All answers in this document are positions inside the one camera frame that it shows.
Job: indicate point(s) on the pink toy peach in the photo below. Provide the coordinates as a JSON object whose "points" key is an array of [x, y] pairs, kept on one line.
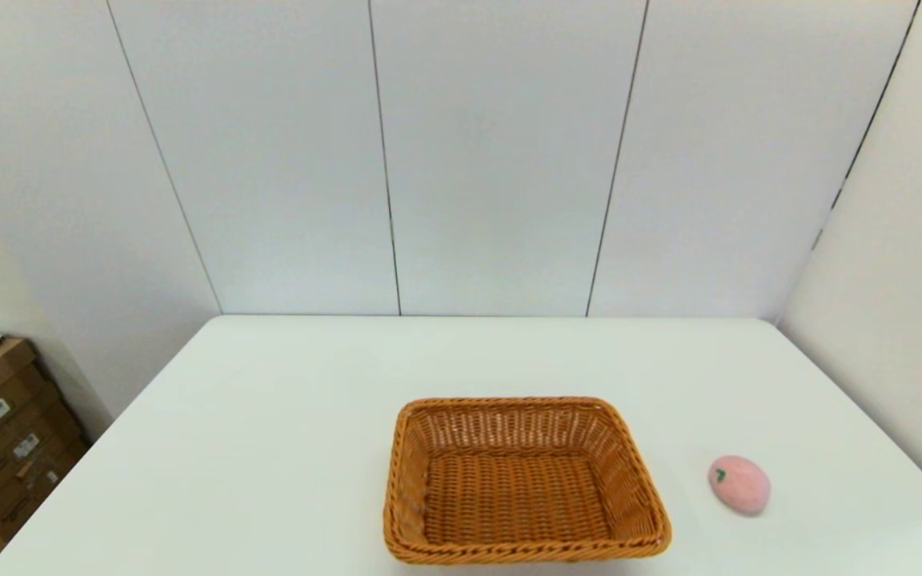
{"points": [[741, 486]]}

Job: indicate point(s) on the orange woven wicker basket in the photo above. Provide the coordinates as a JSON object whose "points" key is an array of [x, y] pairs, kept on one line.
{"points": [[517, 488]]}

